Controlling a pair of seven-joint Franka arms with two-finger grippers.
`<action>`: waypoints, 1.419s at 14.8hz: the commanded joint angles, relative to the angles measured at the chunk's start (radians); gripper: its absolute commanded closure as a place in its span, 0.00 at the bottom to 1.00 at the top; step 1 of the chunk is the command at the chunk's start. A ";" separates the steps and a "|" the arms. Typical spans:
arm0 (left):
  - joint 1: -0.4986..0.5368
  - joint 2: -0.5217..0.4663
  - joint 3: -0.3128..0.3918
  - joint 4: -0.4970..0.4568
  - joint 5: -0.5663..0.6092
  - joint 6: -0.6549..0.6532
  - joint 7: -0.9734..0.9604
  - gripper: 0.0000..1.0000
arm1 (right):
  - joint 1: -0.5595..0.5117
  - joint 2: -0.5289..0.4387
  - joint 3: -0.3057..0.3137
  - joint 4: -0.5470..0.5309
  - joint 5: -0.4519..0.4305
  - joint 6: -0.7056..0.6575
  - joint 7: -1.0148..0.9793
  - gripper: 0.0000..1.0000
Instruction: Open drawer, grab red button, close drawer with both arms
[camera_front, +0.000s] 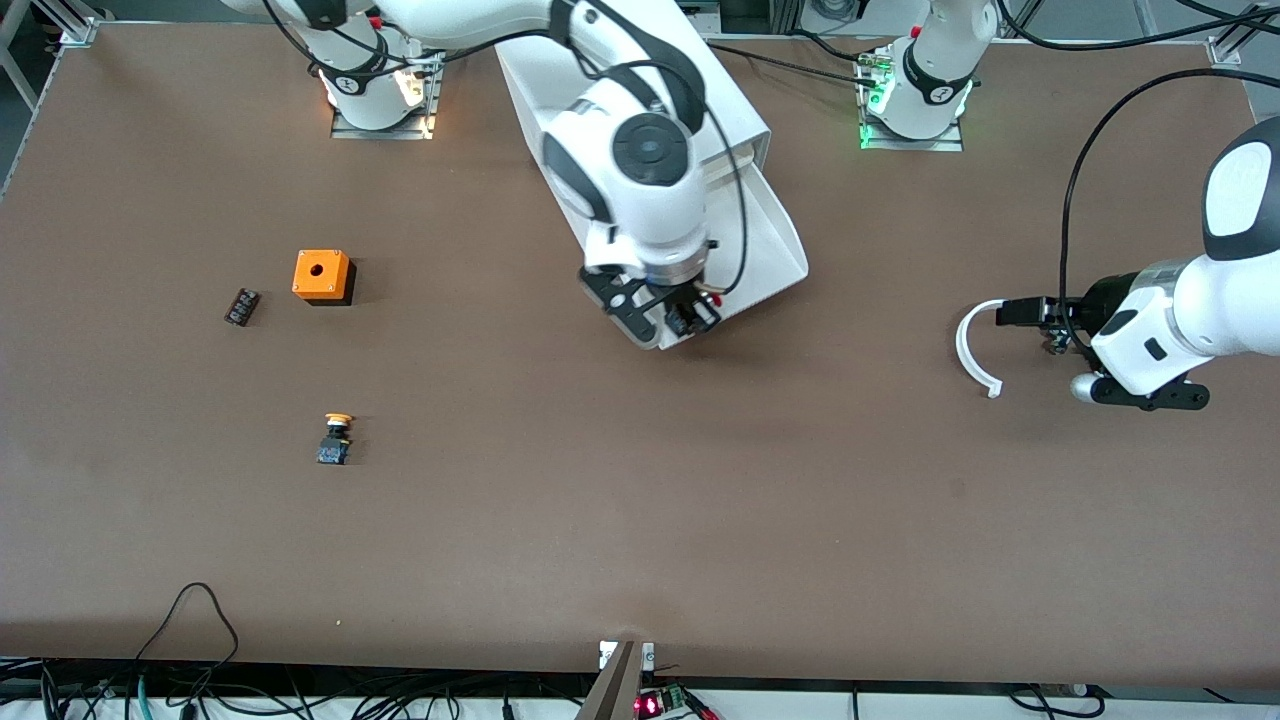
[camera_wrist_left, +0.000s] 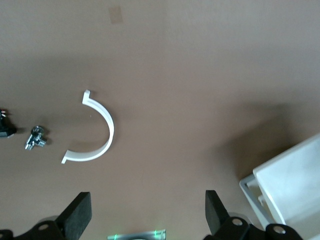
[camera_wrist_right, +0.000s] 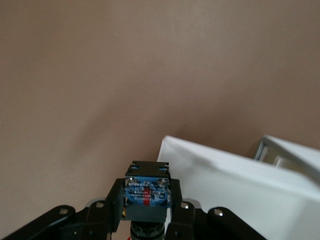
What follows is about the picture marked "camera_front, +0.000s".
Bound circuit board with red LED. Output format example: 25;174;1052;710
635;685;693;719

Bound black looped cable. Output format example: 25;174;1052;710
135;583;241;666

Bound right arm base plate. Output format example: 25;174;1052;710
330;40;443;141

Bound white drawer cabinet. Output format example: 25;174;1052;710
495;18;773;301

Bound tangled cable bundle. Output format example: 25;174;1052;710
0;655;561;720

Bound orange button enclosure box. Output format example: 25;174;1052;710
292;250;357;307

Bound black cables behind cabinet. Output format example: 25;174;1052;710
705;30;886;91

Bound grey camera post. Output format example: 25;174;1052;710
575;640;656;720

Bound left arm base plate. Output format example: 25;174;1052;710
858;45;966;153

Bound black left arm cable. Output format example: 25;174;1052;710
1060;65;1280;346

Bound white curved plastic bracket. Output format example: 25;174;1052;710
955;298;1006;399

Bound yellow push button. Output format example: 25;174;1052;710
316;412;355;467

